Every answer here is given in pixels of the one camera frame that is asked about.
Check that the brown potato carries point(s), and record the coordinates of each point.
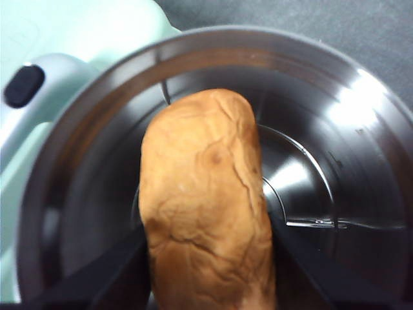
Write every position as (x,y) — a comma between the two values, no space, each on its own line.
(206,193)

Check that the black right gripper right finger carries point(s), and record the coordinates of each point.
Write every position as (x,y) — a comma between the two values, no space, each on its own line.
(309,281)

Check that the green breakfast maker base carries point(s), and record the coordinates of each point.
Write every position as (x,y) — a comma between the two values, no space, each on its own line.
(8,226)

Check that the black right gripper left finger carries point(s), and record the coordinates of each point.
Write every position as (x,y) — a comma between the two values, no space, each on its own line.
(122,281)

